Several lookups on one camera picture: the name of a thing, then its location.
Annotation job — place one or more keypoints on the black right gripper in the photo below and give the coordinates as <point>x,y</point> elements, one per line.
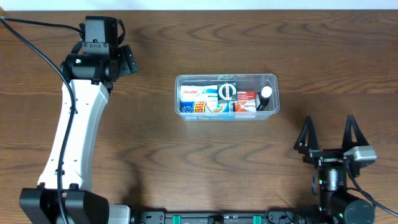
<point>324,159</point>

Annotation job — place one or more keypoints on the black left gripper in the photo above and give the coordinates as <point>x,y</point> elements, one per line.
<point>117,71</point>

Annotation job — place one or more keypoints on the dark syrup bottle white cap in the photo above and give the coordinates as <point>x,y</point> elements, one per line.
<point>262,98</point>

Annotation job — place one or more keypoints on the white blue Panadol box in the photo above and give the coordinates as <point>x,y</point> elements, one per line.
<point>190,93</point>

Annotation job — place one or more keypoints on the clear plastic container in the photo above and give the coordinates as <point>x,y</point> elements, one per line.
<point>244,82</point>

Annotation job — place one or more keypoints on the red Panadol ActiFast box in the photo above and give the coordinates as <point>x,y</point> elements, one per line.
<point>245,101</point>

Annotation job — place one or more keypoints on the blue fever patch box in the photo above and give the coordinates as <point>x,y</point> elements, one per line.
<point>206,107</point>

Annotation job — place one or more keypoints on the green white round-logo box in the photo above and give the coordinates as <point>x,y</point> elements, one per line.
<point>227,92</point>

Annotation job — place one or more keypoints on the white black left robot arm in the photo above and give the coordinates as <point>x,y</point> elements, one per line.
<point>63,193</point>

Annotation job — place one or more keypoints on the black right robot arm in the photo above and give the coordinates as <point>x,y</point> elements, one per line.
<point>337,205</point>

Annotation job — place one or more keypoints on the black mounting rail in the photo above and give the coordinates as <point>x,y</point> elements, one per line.
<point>268,217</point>

